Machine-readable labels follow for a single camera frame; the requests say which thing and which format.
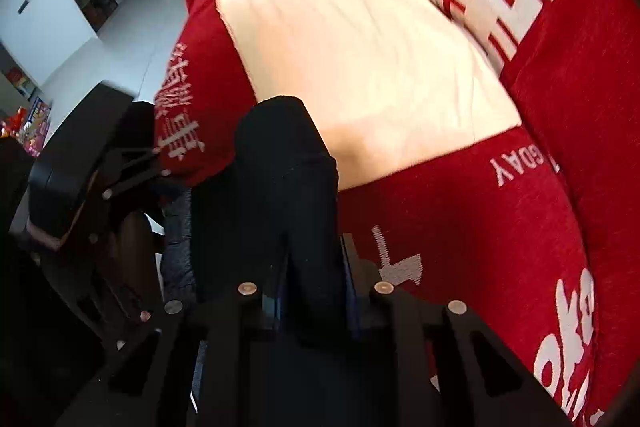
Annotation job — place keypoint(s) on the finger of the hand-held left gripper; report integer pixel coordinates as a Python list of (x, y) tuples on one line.
[(135, 167), (112, 277)]

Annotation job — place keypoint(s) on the pile of colourful packets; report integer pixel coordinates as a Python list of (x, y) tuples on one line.
[(35, 127)]

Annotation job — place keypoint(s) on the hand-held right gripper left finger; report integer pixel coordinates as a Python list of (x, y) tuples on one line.
[(270, 309)]

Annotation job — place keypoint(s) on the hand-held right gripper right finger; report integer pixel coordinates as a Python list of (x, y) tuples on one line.
[(354, 304)]

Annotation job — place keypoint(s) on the black pants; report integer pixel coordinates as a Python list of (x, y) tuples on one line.
[(280, 187)]

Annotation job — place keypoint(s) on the black wall switch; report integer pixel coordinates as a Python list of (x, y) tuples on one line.
[(25, 4)]

